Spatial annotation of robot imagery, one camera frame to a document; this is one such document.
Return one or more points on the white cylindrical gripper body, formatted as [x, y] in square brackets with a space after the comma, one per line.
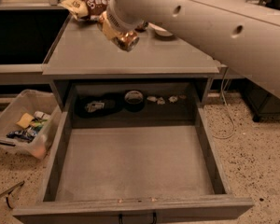
[122, 22]

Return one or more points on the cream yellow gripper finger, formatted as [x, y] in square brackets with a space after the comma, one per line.
[105, 27]

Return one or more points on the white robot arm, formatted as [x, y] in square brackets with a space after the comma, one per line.
[243, 36]

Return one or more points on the crushed red soda can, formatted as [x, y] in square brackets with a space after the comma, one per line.
[142, 26]

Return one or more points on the grey counter cabinet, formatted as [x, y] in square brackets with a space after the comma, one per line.
[82, 52]

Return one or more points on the grey open top drawer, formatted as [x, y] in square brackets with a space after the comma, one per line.
[133, 148]

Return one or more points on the brown chip bag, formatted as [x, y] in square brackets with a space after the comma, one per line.
[85, 10]

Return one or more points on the white paper bowl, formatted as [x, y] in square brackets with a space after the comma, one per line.
[160, 31]

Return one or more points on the yellow sponge in bin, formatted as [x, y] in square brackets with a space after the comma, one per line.
[25, 120]

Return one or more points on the clear plastic storage bin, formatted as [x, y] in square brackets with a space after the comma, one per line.
[46, 112]

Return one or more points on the blue snack wrapper in bin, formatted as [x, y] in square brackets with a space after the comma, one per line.
[27, 135]

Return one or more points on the metal bar on floor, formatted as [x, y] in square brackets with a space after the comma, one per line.
[8, 191]

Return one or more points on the black drawer handle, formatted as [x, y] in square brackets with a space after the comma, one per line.
[145, 219]

